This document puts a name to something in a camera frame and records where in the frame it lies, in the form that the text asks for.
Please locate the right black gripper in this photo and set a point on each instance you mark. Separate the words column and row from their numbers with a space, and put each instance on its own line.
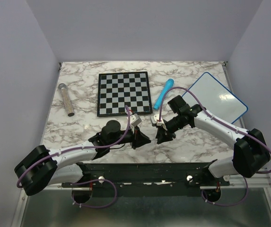
column 164, row 135

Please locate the blue framed whiteboard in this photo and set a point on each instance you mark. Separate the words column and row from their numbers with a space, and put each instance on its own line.
column 218, row 99

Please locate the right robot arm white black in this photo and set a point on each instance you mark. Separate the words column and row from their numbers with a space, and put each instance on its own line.
column 250, row 153

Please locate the light blue cylinder tube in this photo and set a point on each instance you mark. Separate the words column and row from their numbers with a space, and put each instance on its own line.
column 169, row 84

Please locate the aluminium rail frame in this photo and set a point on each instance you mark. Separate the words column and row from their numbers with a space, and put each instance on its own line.
column 243, row 203

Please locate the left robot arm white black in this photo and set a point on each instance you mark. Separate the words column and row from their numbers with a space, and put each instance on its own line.
column 43, row 167

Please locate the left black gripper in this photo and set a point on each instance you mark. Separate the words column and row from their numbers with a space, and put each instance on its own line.
column 138, row 139

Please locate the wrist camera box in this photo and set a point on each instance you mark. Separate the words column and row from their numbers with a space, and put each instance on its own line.
column 157, row 121
column 135, row 120

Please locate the black white chessboard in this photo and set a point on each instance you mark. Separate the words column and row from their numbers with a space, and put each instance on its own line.
column 117, row 90

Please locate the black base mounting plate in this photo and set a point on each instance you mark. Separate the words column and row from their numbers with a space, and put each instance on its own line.
column 88, row 181

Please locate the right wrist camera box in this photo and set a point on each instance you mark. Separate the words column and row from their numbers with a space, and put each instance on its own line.
column 157, row 121

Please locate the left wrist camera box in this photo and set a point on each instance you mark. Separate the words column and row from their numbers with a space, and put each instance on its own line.
column 135, row 120

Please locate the glitter filled clear tube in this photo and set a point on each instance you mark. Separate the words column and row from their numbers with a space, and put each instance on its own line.
column 66, row 99

